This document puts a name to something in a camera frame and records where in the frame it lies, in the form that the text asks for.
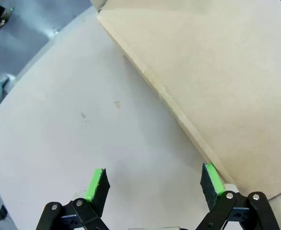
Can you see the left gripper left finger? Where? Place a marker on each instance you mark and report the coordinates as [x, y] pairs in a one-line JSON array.
[[99, 191]]

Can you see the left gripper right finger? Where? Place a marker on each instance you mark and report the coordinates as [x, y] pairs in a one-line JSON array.
[[210, 189]]

